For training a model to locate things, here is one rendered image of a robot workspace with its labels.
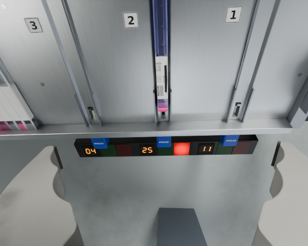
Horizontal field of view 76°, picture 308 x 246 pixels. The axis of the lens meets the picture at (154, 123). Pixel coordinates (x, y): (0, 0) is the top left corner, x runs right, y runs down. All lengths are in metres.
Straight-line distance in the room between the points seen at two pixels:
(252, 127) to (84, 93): 0.25
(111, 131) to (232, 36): 0.21
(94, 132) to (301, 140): 1.09
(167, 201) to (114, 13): 0.98
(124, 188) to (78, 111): 0.82
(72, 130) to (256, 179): 0.99
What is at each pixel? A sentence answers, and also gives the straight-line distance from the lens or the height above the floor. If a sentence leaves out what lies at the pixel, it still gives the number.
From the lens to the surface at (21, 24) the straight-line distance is 0.29.
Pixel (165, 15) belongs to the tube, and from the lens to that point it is 0.23.
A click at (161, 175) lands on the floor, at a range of 1.07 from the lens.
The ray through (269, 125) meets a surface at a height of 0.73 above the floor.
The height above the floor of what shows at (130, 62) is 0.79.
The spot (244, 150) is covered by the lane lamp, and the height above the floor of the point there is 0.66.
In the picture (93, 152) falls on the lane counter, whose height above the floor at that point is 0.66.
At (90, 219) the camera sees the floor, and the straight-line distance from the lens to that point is 1.21.
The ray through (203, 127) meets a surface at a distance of 0.31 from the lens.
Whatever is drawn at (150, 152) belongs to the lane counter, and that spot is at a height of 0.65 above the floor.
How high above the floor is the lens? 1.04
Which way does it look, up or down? 87 degrees down
